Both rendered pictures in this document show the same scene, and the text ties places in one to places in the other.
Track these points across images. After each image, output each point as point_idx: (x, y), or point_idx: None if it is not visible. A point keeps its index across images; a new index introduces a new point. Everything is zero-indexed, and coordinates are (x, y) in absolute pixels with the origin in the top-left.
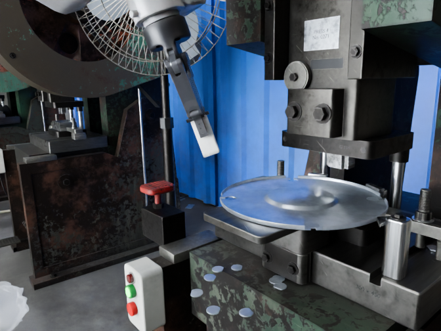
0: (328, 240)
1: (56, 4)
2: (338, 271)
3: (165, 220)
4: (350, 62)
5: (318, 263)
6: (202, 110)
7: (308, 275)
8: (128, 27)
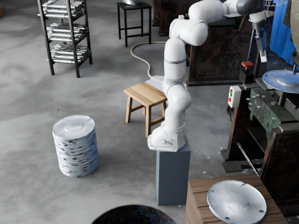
0: (292, 96)
1: (229, 16)
2: (289, 104)
3: (247, 76)
4: None
5: (286, 101)
6: (264, 47)
7: (282, 103)
8: None
